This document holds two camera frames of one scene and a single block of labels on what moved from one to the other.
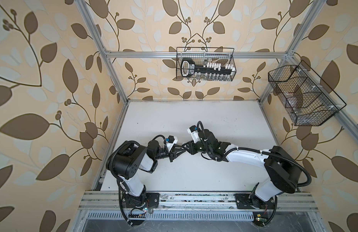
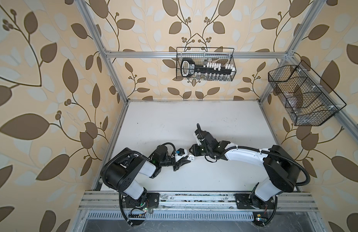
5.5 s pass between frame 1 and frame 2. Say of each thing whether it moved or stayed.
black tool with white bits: stayed
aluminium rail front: stayed
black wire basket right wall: stayed
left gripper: moved
